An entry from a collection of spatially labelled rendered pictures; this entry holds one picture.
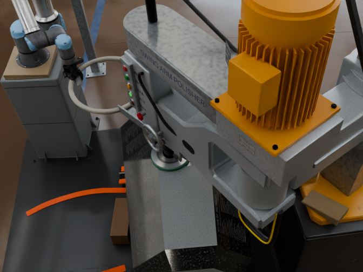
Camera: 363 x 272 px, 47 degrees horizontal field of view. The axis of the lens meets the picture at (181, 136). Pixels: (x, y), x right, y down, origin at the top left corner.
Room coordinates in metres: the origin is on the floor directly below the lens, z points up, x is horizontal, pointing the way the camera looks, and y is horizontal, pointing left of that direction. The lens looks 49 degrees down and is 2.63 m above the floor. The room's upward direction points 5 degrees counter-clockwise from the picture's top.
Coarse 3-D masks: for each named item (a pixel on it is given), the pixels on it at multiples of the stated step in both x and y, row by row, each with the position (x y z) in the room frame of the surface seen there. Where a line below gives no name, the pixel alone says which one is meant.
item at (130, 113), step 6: (120, 108) 1.74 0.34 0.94; (132, 108) 1.76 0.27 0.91; (126, 114) 1.68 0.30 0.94; (132, 114) 1.64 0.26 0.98; (132, 120) 1.63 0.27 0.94; (138, 120) 1.57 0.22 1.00; (150, 132) 1.47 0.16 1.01; (162, 138) 1.37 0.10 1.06; (168, 144) 1.33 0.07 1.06; (174, 156) 1.22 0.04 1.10
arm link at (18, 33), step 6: (12, 24) 2.38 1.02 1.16; (18, 24) 2.38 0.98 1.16; (12, 30) 2.33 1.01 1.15; (18, 30) 2.32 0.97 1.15; (12, 36) 2.33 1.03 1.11; (18, 36) 2.30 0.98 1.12; (24, 36) 2.30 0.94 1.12; (18, 42) 2.30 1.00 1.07; (24, 42) 2.30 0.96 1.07; (18, 48) 2.32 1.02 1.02; (24, 48) 2.30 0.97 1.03
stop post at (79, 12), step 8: (72, 0) 3.25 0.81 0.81; (80, 0) 3.27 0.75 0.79; (80, 8) 3.25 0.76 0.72; (80, 16) 3.25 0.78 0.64; (80, 24) 3.25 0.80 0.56; (88, 24) 3.31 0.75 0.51; (80, 32) 3.24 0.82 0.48; (88, 32) 3.25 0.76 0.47; (88, 40) 3.25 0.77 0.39; (88, 48) 3.25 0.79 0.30; (88, 56) 3.25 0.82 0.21; (96, 56) 3.29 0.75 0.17; (96, 64) 3.25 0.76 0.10; (104, 64) 3.36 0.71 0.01; (88, 72) 3.25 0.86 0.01; (96, 72) 3.24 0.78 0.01; (104, 72) 3.23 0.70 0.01
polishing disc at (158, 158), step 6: (156, 144) 1.51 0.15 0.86; (162, 144) 1.51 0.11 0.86; (162, 150) 1.46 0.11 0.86; (156, 156) 1.43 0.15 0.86; (162, 156) 1.42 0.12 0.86; (156, 162) 1.38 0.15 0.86; (162, 162) 1.38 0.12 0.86; (168, 162) 1.37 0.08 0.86; (174, 162) 1.37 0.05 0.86; (180, 162) 1.37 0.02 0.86; (168, 168) 1.34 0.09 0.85; (174, 168) 1.34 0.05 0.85
